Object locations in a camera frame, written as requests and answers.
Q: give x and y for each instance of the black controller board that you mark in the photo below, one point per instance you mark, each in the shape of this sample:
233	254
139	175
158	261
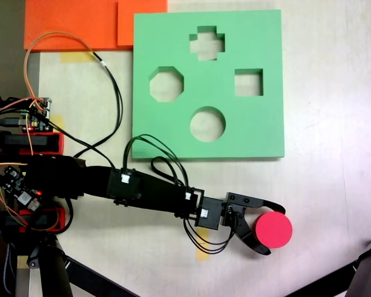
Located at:
14	181

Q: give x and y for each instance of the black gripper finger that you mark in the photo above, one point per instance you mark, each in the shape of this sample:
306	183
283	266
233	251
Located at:
273	205
244	232

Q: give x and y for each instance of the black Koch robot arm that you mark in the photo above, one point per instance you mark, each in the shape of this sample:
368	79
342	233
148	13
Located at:
160	191

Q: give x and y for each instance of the green shape sorter board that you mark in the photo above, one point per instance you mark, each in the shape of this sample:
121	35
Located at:
253	130

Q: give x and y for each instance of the black camera tripod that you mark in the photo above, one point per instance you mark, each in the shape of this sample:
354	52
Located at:
365	272
54	272

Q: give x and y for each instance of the small yellow tape piece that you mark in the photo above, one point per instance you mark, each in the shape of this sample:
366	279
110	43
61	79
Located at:
21	261
59	119

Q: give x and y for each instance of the wide yellow tape piece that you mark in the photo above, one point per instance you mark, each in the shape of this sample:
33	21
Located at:
74	57

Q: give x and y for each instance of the red cylinder block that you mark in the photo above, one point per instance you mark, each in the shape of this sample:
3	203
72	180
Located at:
273	230

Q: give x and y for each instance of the yellow tape with mark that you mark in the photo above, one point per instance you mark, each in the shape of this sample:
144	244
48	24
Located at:
201	257

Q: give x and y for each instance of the red black table clamp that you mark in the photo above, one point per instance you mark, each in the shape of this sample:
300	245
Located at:
57	143
61	216

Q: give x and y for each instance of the large orange flat plate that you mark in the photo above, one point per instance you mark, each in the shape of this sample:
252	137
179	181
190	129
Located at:
71	18

